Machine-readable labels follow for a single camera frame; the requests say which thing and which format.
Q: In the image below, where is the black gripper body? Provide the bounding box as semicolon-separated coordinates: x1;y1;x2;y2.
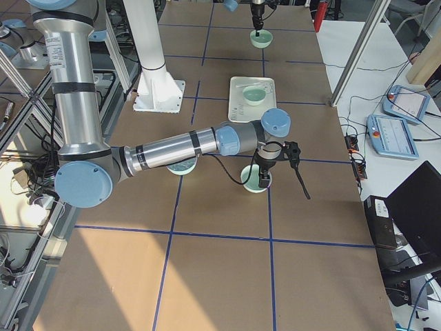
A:
256;157;277;176
251;3;265;24

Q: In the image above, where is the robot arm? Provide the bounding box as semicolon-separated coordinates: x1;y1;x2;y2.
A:
30;1;299;208
223;0;265;37

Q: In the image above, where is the white plastic spoon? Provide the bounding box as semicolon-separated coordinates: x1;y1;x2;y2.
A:
235;82;263;88

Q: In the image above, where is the red cylinder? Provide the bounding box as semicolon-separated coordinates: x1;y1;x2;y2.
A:
314;0;328;33

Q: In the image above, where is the green bowl on tray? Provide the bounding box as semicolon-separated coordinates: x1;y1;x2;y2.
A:
243;86;267;106

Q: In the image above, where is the pale green tray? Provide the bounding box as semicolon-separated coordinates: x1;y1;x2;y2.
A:
227;77;277;123

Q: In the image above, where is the green bowl with ice cubes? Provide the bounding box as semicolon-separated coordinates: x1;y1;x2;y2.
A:
166;157;198;176

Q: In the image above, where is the near blue teach pendant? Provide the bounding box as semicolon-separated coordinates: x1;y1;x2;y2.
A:
366;114;419;160

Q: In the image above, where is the blue teach pendant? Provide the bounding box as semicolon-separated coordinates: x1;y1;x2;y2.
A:
366;114;419;160
382;85;430;124

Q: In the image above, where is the black box with label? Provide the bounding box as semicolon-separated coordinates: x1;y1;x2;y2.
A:
364;195;397;250

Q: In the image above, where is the black laptop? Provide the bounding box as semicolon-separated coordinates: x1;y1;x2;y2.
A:
386;161;440;278

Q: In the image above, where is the far blue teach pendant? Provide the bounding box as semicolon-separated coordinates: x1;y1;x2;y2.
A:
382;85;430;124

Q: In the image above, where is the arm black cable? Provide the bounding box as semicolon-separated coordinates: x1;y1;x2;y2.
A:
206;141;311;201

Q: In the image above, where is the white camera post with base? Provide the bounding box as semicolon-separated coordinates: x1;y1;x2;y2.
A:
125;1;185;113

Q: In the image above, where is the aluminium frame post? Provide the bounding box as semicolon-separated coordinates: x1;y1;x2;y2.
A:
330;0;391;107

